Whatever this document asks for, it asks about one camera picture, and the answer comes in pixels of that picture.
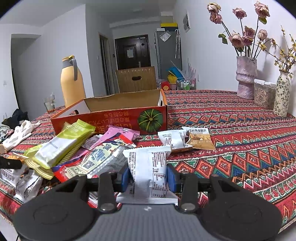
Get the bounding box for dried pink roses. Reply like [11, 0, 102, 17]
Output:
[207, 1, 270, 59]

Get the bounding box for orange oat crisp packet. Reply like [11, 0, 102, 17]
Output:
[182, 126, 216, 150]

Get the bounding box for floral ceramic vase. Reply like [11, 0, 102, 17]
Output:
[273, 71, 291, 118]

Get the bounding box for silver white snack packet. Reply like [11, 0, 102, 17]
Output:
[15, 169, 43, 203]

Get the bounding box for wire storage cart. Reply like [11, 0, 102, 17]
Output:
[176, 78, 196, 90]

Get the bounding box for black folding chair with clothes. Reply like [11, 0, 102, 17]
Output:
[2, 108, 29, 130]

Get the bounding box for grey refrigerator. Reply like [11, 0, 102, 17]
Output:
[154, 30, 182, 79]

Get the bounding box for drinking glass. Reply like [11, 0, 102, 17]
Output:
[44, 93, 55, 113]

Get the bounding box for red gift box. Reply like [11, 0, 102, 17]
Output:
[161, 81, 171, 91]

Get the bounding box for yellow blossom branches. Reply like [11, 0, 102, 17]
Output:
[257, 25, 295, 79]

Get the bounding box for yellow thermos jug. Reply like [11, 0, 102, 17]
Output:
[61, 55, 86, 107]

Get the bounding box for orange cardboard box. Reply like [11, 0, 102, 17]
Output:
[51, 89, 168, 135]

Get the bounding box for white work glove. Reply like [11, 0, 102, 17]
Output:
[1, 120, 41, 154]

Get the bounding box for patterned red tablecloth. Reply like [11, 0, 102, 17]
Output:
[1, 90, 295, 232]

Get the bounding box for dark entrance door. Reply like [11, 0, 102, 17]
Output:
[115, 35, 151, 70]

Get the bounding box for pink textured vase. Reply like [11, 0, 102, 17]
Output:
[236, 56, 257, 100]

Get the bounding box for green white snack bar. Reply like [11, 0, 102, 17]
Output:
[25, 120, 95, 170]

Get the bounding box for wooden chair back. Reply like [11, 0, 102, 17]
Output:
[115, 67, 157, 93]

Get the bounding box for pink snack packet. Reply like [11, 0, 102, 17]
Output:
[91, 125, 140, 149]

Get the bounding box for red white snack bag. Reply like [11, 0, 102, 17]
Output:
[52, 137, 136, 182]

